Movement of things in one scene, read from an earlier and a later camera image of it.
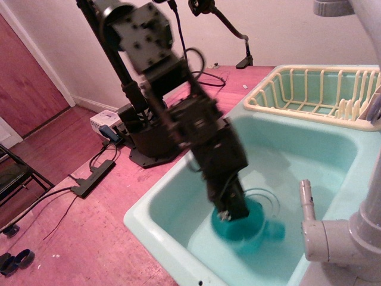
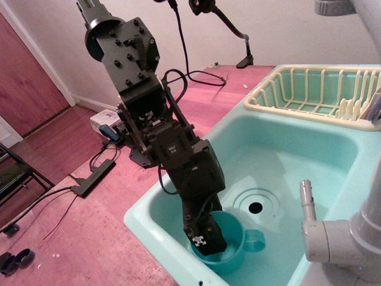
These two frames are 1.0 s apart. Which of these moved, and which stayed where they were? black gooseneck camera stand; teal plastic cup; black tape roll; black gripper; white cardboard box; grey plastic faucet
Moved: black gripper; teal plastic cup
Stayed: grey plastic faucet; black gooseneck camera stand; black tape roll; white cardboard box
